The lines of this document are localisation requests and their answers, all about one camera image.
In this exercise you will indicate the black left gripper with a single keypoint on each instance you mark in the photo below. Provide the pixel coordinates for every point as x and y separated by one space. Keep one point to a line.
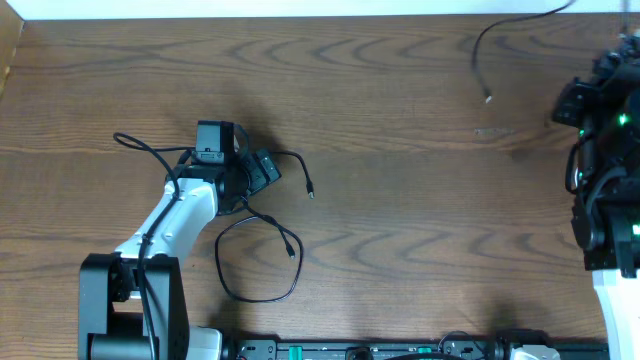
260 177

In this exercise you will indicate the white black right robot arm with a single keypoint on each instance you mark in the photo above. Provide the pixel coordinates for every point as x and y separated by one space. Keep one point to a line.
602 174

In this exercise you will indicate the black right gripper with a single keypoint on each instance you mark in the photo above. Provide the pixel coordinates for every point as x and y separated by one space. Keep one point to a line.
568 105

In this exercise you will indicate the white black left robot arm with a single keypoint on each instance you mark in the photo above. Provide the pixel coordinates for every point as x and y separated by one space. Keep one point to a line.
132 303

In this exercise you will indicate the brown wooden side panel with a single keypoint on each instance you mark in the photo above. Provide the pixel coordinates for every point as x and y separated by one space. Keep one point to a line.
11 29

